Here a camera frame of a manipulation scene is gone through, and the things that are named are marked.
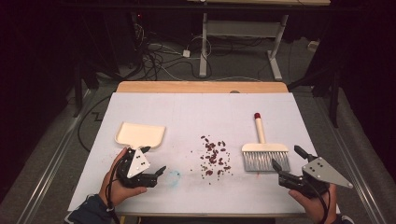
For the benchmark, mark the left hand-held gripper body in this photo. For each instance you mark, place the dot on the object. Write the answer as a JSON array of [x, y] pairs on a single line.
[[138, 163]]

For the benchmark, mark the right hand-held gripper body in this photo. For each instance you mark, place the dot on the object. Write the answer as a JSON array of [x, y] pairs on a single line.
[[323, 171]]

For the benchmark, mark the cream plastic dustpan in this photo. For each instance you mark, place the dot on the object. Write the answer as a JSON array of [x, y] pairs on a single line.
[[140, 135]]

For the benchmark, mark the cream brush with grey bristles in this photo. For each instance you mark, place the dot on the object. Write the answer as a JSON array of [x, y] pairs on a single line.
[[264, 147]]

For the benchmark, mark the person's left hand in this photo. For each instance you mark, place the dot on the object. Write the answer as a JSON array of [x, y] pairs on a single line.
[[112, 188]]

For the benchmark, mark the person's right hand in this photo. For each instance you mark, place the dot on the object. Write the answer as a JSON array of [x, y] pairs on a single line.
[[317, 208]]

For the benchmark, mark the pile of red beans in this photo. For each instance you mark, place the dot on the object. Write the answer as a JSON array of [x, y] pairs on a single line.
[[213, 158]]

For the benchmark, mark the black metal stand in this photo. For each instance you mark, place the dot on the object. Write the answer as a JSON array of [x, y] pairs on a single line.
[[77, 93], [333, 99]]

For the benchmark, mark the white table cover board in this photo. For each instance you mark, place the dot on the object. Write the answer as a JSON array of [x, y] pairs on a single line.
[[202, 118]]

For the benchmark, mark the wooden table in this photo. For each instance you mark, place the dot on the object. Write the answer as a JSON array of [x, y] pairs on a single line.
[[186, 87]]

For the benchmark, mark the grey round table grommet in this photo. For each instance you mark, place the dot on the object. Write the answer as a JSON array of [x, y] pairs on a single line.
[[234, 91]]

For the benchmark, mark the white power adapter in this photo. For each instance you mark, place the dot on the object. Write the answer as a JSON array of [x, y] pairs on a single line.
[[186, 53]]

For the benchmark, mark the small white box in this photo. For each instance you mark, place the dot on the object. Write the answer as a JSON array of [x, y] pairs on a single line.
[[313, 45]]

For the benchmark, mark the black computer tower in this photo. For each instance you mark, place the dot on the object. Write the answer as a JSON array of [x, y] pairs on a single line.
[[124, 40]]

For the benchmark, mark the metal floor rail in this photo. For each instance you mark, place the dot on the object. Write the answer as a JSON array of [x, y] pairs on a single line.
[[351, 161], [53, 161]]

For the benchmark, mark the white metal desk frame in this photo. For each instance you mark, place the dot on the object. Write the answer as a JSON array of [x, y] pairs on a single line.
[[241, 28]]

